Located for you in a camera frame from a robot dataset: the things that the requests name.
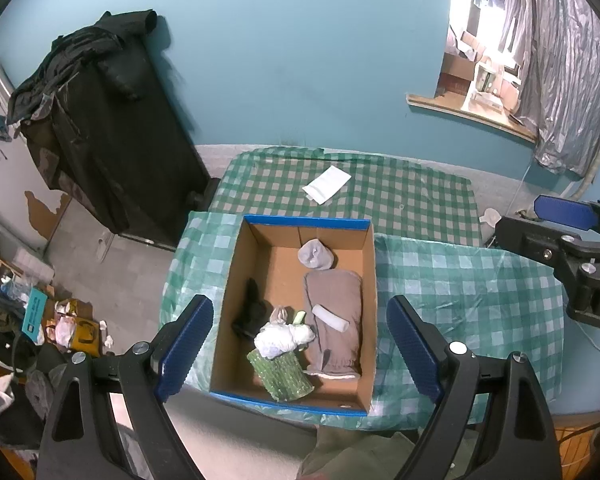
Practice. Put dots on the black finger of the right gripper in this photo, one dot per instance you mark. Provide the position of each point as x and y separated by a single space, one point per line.
536 242

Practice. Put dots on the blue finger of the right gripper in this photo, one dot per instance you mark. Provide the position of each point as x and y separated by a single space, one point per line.
578 215

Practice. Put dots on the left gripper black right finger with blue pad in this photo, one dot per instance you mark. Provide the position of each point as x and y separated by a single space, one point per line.
516 439

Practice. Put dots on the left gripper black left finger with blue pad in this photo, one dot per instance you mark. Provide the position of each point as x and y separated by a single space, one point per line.
81 439

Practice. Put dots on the green sparkly knitted cloth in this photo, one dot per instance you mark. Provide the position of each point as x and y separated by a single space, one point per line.
282 377

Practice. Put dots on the grey sock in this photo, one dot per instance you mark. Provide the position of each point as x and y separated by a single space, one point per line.
315 255

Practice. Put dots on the teal checked plastic tablecloth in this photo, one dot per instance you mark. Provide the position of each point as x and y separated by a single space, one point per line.
493 301

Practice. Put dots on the black glove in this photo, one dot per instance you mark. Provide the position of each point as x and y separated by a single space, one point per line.
253 314

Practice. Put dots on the teal card sign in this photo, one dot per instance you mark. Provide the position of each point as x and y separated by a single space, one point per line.
33 316

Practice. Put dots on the white fluffy cloth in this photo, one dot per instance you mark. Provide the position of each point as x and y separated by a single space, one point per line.
273 340

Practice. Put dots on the green checked floor cloth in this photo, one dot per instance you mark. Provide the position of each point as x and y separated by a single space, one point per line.
399 197

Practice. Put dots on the wooden window sill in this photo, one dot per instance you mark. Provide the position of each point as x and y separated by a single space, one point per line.
453 104

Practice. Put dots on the silver grey curtain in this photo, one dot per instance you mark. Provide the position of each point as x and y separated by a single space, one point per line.
556 45

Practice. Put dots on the blue-edged cardboard box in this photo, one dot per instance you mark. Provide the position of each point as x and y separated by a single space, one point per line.
266 252

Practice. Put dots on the grey-brown folded garment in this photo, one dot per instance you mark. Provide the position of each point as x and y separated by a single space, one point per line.
333 312

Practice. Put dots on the white paper envelope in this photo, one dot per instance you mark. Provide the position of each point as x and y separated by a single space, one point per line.
326 185

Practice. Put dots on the black draped cabinet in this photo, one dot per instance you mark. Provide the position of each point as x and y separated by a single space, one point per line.
100 127

